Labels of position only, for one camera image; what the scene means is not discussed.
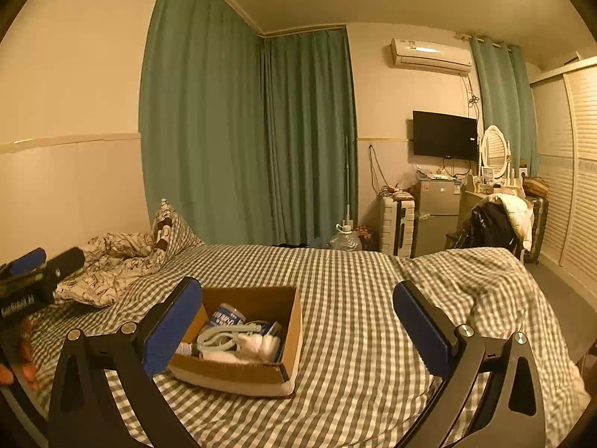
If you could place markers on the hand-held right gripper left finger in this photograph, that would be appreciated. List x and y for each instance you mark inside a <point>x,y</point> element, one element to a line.
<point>170,331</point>

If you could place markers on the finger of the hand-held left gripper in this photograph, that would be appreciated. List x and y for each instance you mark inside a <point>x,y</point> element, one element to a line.
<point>65,263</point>
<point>28,260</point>

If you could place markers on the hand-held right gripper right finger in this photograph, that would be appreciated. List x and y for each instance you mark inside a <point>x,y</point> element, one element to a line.
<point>422,326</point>

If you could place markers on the round cotton swab container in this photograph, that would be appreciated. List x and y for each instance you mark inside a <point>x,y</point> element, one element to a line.
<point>226,317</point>

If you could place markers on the cardboard box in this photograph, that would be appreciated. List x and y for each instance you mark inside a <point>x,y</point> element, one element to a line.
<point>242,373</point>

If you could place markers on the white sock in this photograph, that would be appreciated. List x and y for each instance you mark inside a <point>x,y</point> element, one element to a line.
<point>261,347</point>

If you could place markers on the blue and white small box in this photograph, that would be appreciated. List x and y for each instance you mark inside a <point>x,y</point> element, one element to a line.
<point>274,329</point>

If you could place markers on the person's left hand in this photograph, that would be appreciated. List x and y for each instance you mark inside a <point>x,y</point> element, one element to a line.
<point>23,364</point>

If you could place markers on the floral print duvet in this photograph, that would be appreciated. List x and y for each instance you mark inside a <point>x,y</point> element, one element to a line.
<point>112,256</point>

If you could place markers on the grey checked bed sheet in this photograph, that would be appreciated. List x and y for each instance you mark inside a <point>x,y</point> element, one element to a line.
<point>354,298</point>

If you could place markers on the brown patterned pillow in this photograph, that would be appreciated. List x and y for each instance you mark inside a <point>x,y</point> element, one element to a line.
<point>172,231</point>

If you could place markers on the white ribbed suitcase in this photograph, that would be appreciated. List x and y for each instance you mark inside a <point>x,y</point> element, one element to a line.
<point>396,226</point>

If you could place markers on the grey mini fridge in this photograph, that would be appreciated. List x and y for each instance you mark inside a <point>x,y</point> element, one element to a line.
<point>436,219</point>

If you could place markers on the clear water bottle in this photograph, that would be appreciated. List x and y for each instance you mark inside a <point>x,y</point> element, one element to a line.
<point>346,240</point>

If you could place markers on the black garment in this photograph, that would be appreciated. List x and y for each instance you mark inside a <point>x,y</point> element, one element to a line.
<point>487,226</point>

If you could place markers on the cream dressing table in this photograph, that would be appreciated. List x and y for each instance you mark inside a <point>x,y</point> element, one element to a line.
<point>471,196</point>

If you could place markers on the white padded jacket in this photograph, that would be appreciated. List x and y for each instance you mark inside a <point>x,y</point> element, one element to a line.
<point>520,214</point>

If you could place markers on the dark grey suitcase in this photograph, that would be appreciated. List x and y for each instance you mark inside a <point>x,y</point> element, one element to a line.
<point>536,228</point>

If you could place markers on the thin mop pole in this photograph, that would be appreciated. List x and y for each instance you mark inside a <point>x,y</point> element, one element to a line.
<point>347,182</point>

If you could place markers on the white oval mirror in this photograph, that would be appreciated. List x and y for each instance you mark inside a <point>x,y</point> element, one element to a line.
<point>495,149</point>

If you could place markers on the white slatted wardrobe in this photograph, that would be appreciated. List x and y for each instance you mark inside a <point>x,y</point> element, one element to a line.
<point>573,172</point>

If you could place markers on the light green narrow curtain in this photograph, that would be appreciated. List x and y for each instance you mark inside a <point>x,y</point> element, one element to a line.
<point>503,102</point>

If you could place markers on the white air conditioner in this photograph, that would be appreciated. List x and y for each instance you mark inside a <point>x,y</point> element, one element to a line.
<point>429,56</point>

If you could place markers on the black wall television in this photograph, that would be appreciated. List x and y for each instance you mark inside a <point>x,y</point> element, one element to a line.
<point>445,134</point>

